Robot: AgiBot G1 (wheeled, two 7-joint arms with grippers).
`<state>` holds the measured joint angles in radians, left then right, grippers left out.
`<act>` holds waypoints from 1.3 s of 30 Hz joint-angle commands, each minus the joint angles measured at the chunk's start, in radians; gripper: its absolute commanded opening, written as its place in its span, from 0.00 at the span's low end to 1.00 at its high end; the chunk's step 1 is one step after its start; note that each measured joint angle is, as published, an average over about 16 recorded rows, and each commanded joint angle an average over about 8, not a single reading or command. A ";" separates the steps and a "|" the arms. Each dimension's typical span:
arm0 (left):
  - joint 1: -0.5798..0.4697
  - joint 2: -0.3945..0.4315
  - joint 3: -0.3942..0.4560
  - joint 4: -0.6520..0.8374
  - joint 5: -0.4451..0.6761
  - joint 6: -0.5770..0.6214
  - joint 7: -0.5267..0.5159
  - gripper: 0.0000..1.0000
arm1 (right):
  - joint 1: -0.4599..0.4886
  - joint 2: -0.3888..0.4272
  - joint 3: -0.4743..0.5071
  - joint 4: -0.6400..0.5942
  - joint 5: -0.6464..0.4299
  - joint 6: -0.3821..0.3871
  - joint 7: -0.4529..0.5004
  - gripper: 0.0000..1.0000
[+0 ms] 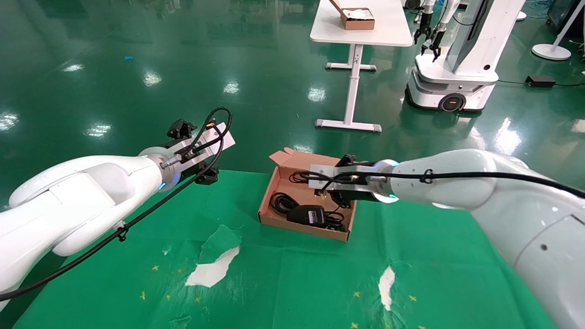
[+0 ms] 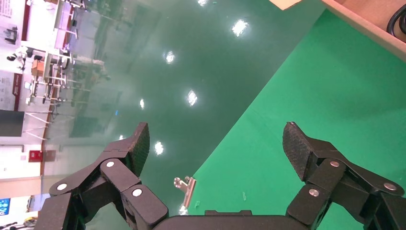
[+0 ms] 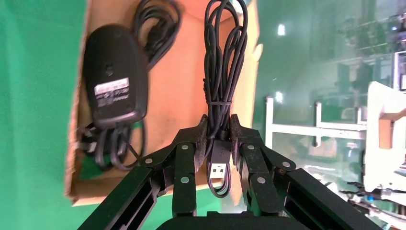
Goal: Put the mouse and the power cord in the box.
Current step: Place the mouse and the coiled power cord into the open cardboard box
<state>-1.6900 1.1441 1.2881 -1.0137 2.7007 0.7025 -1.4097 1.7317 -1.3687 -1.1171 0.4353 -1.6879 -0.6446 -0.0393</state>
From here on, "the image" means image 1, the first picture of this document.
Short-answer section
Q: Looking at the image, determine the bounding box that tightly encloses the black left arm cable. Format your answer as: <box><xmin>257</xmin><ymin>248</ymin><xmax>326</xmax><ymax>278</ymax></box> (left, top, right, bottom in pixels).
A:
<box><xmin>0</xmin><ymin>107</ymin><xmax>233</xmax><ymax>302</ymax></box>

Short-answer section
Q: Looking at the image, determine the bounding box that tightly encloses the thin black floor cable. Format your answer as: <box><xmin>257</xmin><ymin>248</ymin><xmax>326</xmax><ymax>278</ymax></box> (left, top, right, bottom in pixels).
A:
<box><xmin>497</xmin><ymin>80</ymin><xmax>585</xmax><ymax>87</ymax></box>

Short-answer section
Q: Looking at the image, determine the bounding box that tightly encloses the white round-base stand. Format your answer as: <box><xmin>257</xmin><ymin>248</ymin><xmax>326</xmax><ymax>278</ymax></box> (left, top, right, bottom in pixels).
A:
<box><xmin>532</xmin><ymin>0</ymin><xmax>585</xmax><ymax>62</ymax></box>

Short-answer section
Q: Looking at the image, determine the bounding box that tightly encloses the open brown cardboard box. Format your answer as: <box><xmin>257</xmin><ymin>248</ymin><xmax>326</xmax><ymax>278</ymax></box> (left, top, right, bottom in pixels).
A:
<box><xmin>258</xmin><ymin>147</ymin><xmax>358</xmax><ymax>242</ymax></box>

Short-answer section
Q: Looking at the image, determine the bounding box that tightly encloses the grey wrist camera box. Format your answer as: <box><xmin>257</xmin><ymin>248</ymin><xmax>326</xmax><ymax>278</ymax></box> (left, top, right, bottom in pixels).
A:
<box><xmin>309</xmin><ymin>164</ymin><xmax>369</xmax><ymax>192</ymax></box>
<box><xmin>180</xmin><ymin>122</ymin><xmax>236</xmax><ymax>165</ymax></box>

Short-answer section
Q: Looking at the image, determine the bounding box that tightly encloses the black USB cable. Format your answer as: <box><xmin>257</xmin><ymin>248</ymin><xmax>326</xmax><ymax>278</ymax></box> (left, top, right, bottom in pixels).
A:
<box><xmin>289</xmin><ymin>170</ymin><xmax>323</xmax><ymax>185</ymax></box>

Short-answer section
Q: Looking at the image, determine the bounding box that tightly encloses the white table with pedestal legs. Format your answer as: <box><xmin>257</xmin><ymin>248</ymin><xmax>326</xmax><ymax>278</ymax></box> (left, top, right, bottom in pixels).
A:
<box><xmin>310</xmin><ymin>0</ymin><xmax>414</xmax><ymax>133</ymax></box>

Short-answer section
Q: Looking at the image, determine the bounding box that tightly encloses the black floor power brick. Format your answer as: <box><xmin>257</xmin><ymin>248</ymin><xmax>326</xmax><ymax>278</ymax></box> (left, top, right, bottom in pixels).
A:
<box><xmin>526</xmin><ymin>76</ymin><xmax>557</xmax><ymax>89</ymax></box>

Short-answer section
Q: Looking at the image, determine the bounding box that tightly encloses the white wheeled background robot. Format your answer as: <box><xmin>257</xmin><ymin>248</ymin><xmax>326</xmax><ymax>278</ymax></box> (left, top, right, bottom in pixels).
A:
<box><xmin>405</xmin><ymin>0</ymin><xmax>526</xmax><ymax>112</ymax></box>

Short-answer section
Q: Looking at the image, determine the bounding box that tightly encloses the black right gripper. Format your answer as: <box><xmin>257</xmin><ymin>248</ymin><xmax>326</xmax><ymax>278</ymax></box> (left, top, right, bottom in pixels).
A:
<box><xmin>328</xmin><ymin>154</ymin><xmax>382</xmax><ymax>209</ymax></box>

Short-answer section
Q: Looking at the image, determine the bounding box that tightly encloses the green table cloth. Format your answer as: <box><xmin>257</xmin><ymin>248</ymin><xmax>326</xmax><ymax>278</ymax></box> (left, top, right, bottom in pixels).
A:
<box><xmin>11</xmin><ymin>169</ymin><xmax>556</xmax><ymax>329</ymax></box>

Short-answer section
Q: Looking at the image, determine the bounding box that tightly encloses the black power adapter cable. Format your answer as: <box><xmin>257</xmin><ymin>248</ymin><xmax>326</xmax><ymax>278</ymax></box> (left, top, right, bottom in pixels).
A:
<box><xmin>270</xmin><ymin>192</ymin><xmax>349</xmax><ymax>231</ymax></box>

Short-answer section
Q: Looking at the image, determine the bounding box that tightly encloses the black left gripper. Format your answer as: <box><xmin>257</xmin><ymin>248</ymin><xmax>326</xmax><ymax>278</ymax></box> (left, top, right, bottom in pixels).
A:
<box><xmin>167</xmin><ymin>118</ymin><xmax>219</xmax><ymax>185</ymax></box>

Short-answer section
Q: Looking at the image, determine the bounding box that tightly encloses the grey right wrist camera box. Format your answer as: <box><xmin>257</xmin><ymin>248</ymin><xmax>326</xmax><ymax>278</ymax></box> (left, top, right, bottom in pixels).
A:
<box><xmin>309</xmin><ymin>164</ymin><xmax>369</xmax><ymax>192</ymax></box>

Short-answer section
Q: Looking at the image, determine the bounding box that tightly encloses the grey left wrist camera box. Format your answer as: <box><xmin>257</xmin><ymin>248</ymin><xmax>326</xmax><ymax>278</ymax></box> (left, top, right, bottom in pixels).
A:
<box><xmin>180</xmin><ymin>122</ymin><xmax>236</xmax><ymax>165</ymax></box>

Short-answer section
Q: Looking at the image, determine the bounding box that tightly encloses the small filled cardboard box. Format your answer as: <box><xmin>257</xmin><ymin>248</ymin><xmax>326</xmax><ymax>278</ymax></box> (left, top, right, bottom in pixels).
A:
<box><xmin>329</xmin><ymin>0</ymin><xmax>376</xmax><ymax>31</ymax></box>

